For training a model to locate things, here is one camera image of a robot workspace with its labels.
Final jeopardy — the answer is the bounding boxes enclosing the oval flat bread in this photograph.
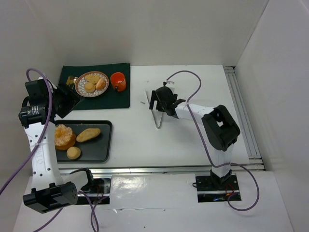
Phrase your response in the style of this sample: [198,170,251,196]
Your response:
[76,128,101,143]

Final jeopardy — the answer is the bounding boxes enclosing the orange ceramic mug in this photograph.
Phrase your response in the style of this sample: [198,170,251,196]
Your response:
[111,72,126,92]

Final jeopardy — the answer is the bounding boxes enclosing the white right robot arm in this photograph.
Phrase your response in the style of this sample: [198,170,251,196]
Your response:
[149,86,240,187]

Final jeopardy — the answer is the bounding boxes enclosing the glazed oval bread roll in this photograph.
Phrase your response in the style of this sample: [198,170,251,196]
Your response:
[96,77,106,90]

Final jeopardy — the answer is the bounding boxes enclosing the gold fork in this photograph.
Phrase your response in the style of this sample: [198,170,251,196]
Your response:
[66,75,78,88]

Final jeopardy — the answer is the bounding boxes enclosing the black baking tray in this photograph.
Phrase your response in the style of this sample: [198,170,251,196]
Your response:
[56,120,112,163]

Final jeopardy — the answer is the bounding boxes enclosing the dark green cloth mat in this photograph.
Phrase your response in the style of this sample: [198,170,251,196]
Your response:
[59,63,130,110]

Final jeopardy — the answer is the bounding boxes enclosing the metal serving tongs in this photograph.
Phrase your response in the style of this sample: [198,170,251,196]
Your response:
[145,90,164,130]

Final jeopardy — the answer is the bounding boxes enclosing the sugared round bun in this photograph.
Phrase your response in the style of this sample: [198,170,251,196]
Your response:
[55,124,76,150]

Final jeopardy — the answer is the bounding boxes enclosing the small round biscuit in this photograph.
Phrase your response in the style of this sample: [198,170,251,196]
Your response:
[66,146,81,160]

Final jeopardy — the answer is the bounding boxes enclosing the aluminium frame rail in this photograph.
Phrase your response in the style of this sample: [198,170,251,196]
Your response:
[223,66,266,171]

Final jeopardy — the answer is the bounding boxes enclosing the round scone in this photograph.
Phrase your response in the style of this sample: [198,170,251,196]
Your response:
[84,82,96,93]

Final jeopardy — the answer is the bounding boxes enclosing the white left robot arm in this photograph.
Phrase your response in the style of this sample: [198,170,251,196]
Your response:
[18,79,78,214]

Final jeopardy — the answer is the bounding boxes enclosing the floral patterned plate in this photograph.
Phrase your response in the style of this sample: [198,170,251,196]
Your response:
[75,71,109,98]

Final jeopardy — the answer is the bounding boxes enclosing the herb bread slice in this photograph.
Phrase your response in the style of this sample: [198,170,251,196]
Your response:
[84,73,100,84]

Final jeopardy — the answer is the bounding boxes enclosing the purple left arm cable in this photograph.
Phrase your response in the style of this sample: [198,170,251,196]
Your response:
[0,68,99,232]

